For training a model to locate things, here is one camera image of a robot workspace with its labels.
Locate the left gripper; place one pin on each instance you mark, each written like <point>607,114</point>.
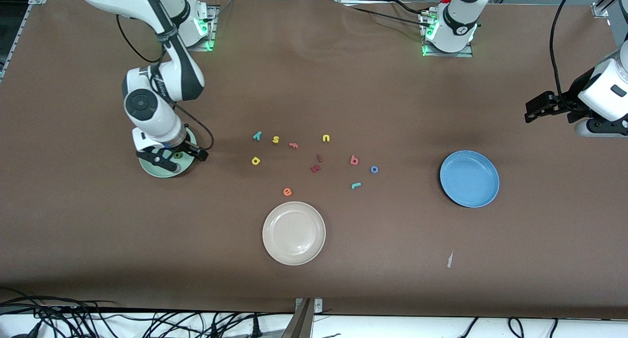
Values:
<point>564,104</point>

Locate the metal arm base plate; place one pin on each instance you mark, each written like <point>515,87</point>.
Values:
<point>212,34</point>
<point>466,53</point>

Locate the aluminium frame rail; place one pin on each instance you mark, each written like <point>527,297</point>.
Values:
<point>15,38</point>
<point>602,8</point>

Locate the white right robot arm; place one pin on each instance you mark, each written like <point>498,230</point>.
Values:
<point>142,105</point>

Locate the small white paper scrap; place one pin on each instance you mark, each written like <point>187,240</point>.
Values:
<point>450,259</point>

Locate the grey metal beam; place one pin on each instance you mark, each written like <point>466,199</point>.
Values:
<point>299,323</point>

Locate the brown table cover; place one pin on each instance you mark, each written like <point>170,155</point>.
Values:
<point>314,83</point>

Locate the silver metal clamp bracket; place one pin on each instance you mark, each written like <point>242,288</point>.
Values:
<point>318,306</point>

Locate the blue round plate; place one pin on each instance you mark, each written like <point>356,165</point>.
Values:
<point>469,179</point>

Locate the white round plate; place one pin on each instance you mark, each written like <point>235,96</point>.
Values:
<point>294,233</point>

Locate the green round plate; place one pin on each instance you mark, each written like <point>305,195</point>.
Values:
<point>185,168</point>

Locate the red letter b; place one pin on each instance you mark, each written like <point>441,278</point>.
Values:
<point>354,160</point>

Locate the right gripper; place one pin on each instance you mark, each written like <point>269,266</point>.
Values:
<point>187,146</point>

